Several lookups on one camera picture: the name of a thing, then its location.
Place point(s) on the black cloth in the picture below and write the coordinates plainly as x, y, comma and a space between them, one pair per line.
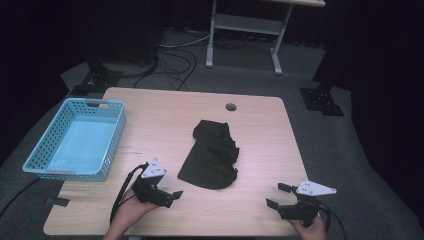
210, 156

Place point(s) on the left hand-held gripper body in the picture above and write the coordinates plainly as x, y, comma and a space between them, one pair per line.
148, 190

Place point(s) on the person's left hand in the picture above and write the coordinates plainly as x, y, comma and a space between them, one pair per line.
130, 213

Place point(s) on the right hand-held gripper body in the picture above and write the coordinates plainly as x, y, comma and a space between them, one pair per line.
301, 210

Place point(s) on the black stand base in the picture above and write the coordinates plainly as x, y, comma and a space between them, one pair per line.
96, 81
321, 100

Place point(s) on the white metal desk frame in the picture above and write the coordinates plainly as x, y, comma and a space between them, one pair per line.
246, 24

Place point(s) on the person's right hand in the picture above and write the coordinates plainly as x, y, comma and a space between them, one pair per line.
315, 231

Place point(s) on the black tape strip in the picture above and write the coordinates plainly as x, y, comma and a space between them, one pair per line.
58, 201

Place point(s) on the light blue plastic basket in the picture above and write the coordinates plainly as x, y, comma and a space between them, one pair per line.
83, 143

